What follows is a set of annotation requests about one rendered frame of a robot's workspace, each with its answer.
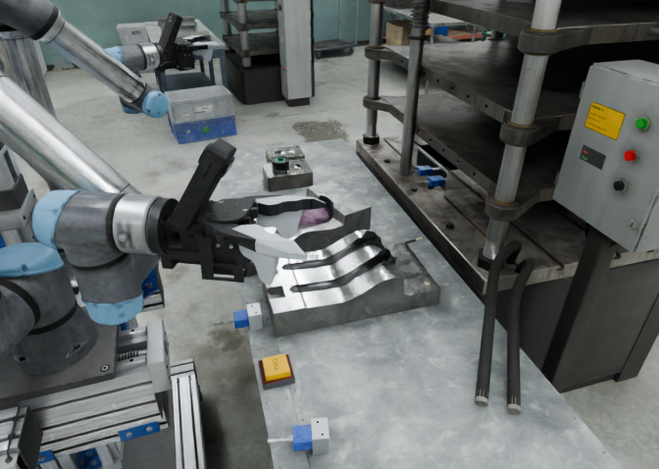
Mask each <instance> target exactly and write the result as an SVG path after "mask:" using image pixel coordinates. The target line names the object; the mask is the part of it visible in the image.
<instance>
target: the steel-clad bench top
mask: <svg viewBox="0 0 659 469"><path fill-rule="evenodd" d="M297 145H299V146H300V148H301V150H302V151H303V153H304V155H305V160H306V162H307V163H308V165H309V167H310V168H311V170H312V172H313V185H315V184H319V183H322V182H328V181H331V180H333V181H334V182H336V183H338V184H339V185H341V186H342V187H344V188H345V189H347V190H348V191H350V192H351V193H353V194H354V195H355V196H357V197H358V198H360V199H361V200H363V201H364V202H366V203H367V204H369V205H370V206H372V210H371V228H370V230H372V231H373V232H375V233H376V234H377V235H378V236H380V238H381V243H382V245H387V244H393V243H398V242H404V241H408V240H412V239H415V238H418V237H422V238H423V239H420V240H416V241H413V242H410V243H407V245H408V246H409V247H410V248H411V250H412V251H413V252H414V254H415V255H416V256H417V258H418V259H419V260H420V261H421V263H422V264H423V265H424V267H425V268H426V269H427V271H428V272H429V273H430V274H431V276H432V277H433V279H434V280H435V281H436V283H437V284H438V285H439V287H440V288H441V291H440V297H439V303H438V304H436V305H431V306H426V307H421V308H417V309H412V310H407V311H402V312H397V313H393V314H388V315H383V316H378V317H374V318H369V319H365V320H360V321H355V322H350V323H345V324H341V325H336V326H331V327H326V328H321V329H317V330H313V331H308V332H303V333H298V334H293V335H289V336H284V337H279V338H276V337H275V333H274V329H273V325H272V321H271V317H270V314H269V310H268V306H267V302H266V298H265V294H264V291H263V288H262V284H261V280H260V278H259V275H258V274H257V275H254V276H251V277H248V276H247V277H243V279H244V282H243V283H238V284H239V289H240V294H241V299H242V304H243V309H244V310H245V309H247V304H253V303H260V309H261V314H262V323H263V329H258V330H253V331H250V327H247V330H248V335H249V339H250V345H251V350H252V355H253V360H254V365H255V370H256V376H257V381H258V386H259V391H260V395H261V400H262V406H263V411H264V416H265V421H266V426H267V431H268V437H269V438H270V437H282V436H293V428H292V427H293V426H297V425H298V424H299V425H308V424H311V419H314V418H326V417H328V425H329V453H324V454H313V449H307V450H306V451H305V450H296V451H294V450H293V442H285V443H270V447H271V452H272V457H273V462H274V467H275V469H623V467H622V466H621V465H620V464H619V463H618V462H617V460H616V459H615V458H614V457H613V456H612V455H611V453H610V452H609V451H608V450H607V449H606V447H605V446H604V445H603V444H602V443H601V442H600V440H599V439H598V438H597V437H596V436H595V435H594V433H593V432H592V431H591V430H590V429H589V427H588V426H587V425H586V424H585V423H584V422H583V420H582V419H581V418H580V417H579V416H578V414H577V413H576V412H575V411H574V410H573V408H572V407H571V406H570V405H569V404H568V403H567V401H566V400H565V399H564V398H563V397H562V396H561V394H560V393H559V392H558V391H557V390H556V389H555V388H554V387H553V386H552V385H551V384H550V382H549V381H548V380H547V379H546V378H545V377H544V375H543V374H542V373H541V372H540V371H539V370H538V368H537V367H536V366H535V365H534V364H533V362H532V361H531V360H530V359H529V358H528V356H527V355H526V354H525V353H524V352H523V351H522V349H521V348H520V383H521V414H519V415H513V414H510V413H509V412H508V411H507V332H506V331H505V329H504V328H503V327H502V326H501V325H500V324H499V322H498V321H497V320H496V319H495V326H494V337H493V349H492V360H491V372H490V384H489V396H488V406H486V407H482V406H478V405H476V404H475V399H476V388H477V379H478V370H479V361H480V351H481V342H482V324H483V314H484V305H483V304H482V302H481V301H480V300H479V299H478V297H477V296H476V295H475V294H474V293H473V292H472V290H471V289H470V288H469V287H468V286H467V285H466V283H465V282H464V281H463V280H462V279H461V278H460V276H459V275H458V274H457V273H456V272H455V270H454V269H453V268H452V267H451V266H450V265H449V263H448V262H447V261H446V260H445V259H444V258H443V256H442V255H441V254H440V253H439V252H438V251H437V249H436V248H435V247H434V246H433V245H432V243H431V242H430V241H429V240H428V239H427V237H426V236H425V235H424V234H423V233H422V231H421V230H420V229H419V228H418V227H417V226H416V224H415V223H414V222H413V221H412V220H411V219H410V217H409V216H408V215H407V214H406V213H405V212H404V210H403V209H402V208H401V207H400V206H399V204H398V203H397V202H396V201H395V200H394V199H393V197H392V196H391V195H390V194H389V193H388V192H387V190H386V189H385V188H384V187H383V186H382V184H381V183H380V182H379V181H378V180H377V178H376V177H375V176H374V175H373V174H372V173H371V171H370V170H369V169H368V168H367V167H366V165H365V164H364V163H363V162H362V161H361V160H360V158H359V157H358V156H357V155H356V154H355V153H354V151H353V150H352V149H351V148H350V147H349V146H348V144H347V143H346V142H345V141H344V140H343V138H340V139H331V140H322V141H313V142H303V143H294V144H286V145H277V146H267V147H258V148H249V149H239V150H236V152H235V154H234V155H233V157H235V159H234V161H233V163H232V165H231V168H230V170H229V171H228V172H227V173H226V174H225V176H224V177H222V178H221V179H220V181H219V183H220V188H221V193H222V199H226V198H241V197H246V196H252V195H296V196H306V192H307V187H300V188H294V189H286V190H279V191H271V192H269V191H268V188H267V186H266V183H265V181H264V178H263V166H262V164H266V163H267V161H266V150H265V149H270V148H279V147H288V146H297ZM238 194H239V195H238ZM280 354H285V355H286V354H288V355H289V359H290V362H291V366H292V369H293V373H294V377H295V384H290V385H286V386H282V387H277V388H273V389H269V390H265V391H264V390H263V385H262V380H261V375H260V370H259V364H258V361H259V360H262V359H263V358H266V357H271V356H276V355H280ZM292 401H293V402H292ZM293 405H294V406H293ZM294 409H295V410H294ZM296 416H297V417H296ZM297 420H298V421H297ZM306 454H307V455H306ZM308 461H309V462H308ZM309 465H310V466H309Z"/></svg>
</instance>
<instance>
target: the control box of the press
mask: <svg viewBox="0 0 659 469"><path fill-rule="evenodd" d="M579 98H580V99H581V101H580V105H579V108H578V112H577V114H576V118H575V121H574V125H573V128H572V132H571V135H570V139H569V142H568V146H567V149H566V153H565V156H564V160H563V163H562V167H561V170H560V171H558V172H557V176H556V179H555V183H554V185H556V187H555V190H554V194H553V197H552V199H554V200H555V201H557V202H558V203H560V204H561V205H563V206H564V207H566V208H567V209H568V210H570V211H571V212H573V213H574V214H576V215H577V216H578V217H580V218H581V219H583V220H584V221H586V224H585V245H584V248H583V252H582V255H581V258H580V261H579V264H578V267H577V270H576V272H575V274H574V277H573V280H572V283H571V286H570V289H569V292H568V294H567V297H566V300H565V303H564V306H563V309H562V312H561V315H560V317H559V320H558V323H557V326H556V329H555V332H554V335H553V338H552V340H551V343H550V345H549V348H548V351H547V354H546V357H545V360H544V362H543V365H542V368H541V371H540V372H541V373H542V374H543V375H544V377H545V378H546V379H547V380H548V381H549V382H550V384H551V385H552V386H553V387H554V388H555V389H556V390H557V391H558V392H559V393H560V391H561V389H562V387H563V385H564V382H565V380H566V377H567V375H568V372H569V369H570V367H571V364H572V362H573V359H574V357H575V354H576V352H577V349H578V347H579V344H580V342H581V339H582V336H583V332H584V330H585V327H586V325H587V322H588V320H589V317H590V315H591V312H592V310H593V307H594V305H595V302H596V299H597V297H598V294H599V292H600V290H601V288H602V285H603V283H604V280H605V278H606V275H607V273H608V270H609V267H610V265H611V262H612V260H613V257H614V255H615V252H616V250H617V247H618V245H619V244H620V245H621V246H623V247H624V248H626V250H628V251H632V252H633V253H639V252H643V251H648V250H653V249H658V248H659V65H658V64H654V63H650V62H646V61H642V60H627V61H614V62H601V63H593V65H592V66H590V67H589V71H588V74H587V78H586V80H584V81H583V85H582V88H581V92H580V95H579Z"/></svg>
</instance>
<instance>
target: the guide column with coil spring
mask: <svg viewBox="0 0 659 469"><path fill-rule="evenodd" d="M422 29H426V28H425V27H420V28H413V27H412V30H411V35H413V36H425V32H424V31H422V32H421V30H422ZM423 51H424V40H412V39H411V42H410V54H409V65H408V77H407V87H406V99H405V110H404V122H403V133H402V144H401V156H400V167H399V175H401V176H405V177H407V176H410V175H411V174H406V172H408V171H411V167H412V157H413V148H414V138H415V125H416V119H417V109H418V99H419V89H420V79H421V67H422V60H423Z"/></svg>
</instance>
